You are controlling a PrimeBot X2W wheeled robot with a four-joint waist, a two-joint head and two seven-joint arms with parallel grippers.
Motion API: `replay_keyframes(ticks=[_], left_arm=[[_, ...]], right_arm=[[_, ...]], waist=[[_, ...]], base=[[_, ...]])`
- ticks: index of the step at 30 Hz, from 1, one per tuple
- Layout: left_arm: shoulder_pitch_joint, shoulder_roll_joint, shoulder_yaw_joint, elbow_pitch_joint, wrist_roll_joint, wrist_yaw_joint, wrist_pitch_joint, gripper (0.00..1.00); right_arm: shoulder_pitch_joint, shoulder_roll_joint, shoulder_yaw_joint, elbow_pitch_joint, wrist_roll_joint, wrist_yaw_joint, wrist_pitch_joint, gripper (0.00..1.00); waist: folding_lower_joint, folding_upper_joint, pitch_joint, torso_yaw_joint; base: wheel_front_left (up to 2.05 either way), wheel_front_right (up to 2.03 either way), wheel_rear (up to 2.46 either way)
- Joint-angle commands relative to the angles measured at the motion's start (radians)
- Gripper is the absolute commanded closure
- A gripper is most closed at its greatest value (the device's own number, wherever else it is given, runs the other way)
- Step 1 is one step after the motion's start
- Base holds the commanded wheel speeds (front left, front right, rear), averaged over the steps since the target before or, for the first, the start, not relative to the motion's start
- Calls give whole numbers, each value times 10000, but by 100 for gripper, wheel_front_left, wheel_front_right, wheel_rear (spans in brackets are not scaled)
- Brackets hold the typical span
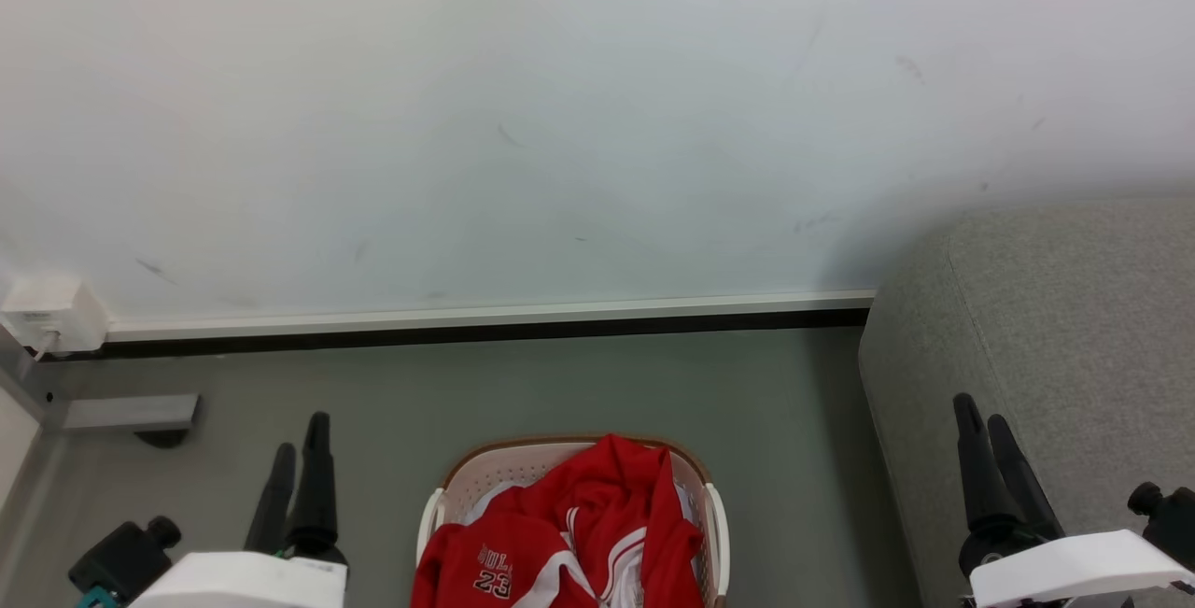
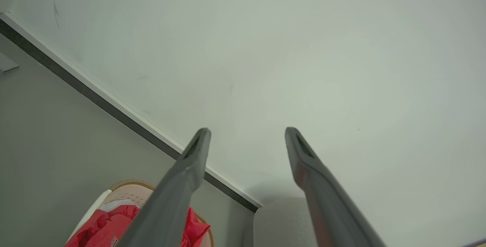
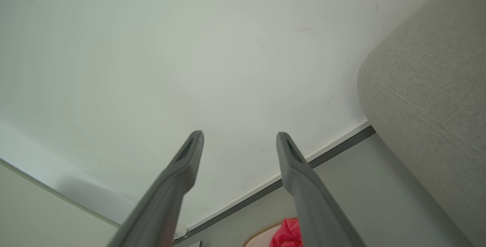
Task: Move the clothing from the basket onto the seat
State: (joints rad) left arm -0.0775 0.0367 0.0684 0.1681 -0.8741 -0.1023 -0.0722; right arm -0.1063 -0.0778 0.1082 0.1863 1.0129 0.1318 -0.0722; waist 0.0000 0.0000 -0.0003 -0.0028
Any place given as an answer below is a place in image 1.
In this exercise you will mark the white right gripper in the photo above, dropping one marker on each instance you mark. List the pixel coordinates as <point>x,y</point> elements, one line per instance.
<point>1074,566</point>

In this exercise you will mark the white laundry basket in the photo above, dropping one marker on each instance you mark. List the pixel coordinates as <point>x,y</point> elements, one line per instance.
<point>499,468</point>

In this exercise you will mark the white wall socket box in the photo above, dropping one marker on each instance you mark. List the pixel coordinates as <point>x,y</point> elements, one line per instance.
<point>51,314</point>

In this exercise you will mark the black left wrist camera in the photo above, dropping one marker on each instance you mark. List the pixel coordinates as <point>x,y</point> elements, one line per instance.
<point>121,557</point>

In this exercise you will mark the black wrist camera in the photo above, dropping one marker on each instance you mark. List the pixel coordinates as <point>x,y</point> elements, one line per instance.
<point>121,557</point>
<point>1172,519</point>

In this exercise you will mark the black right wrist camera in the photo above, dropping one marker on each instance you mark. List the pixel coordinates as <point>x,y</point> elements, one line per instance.
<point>1172,519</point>

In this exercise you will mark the black caster wheel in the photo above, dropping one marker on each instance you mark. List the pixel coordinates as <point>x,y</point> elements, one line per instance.
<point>161,438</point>

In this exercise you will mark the red shorts with white stripes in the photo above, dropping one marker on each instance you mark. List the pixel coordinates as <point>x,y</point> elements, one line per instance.
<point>616,496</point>

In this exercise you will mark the grey fabric sofa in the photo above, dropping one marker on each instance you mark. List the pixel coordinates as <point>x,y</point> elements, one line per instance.
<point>1055,328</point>

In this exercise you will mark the grey metal frame foot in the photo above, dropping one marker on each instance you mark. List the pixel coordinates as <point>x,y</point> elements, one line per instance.
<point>131,412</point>

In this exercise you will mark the grey metal frame post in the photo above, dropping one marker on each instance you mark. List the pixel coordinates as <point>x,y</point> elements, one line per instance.
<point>19,384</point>

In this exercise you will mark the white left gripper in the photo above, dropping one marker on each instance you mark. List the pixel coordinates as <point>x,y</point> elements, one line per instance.
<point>243,585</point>

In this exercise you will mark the white skirting board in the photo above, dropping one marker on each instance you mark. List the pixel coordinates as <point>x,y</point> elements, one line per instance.
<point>485,314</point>

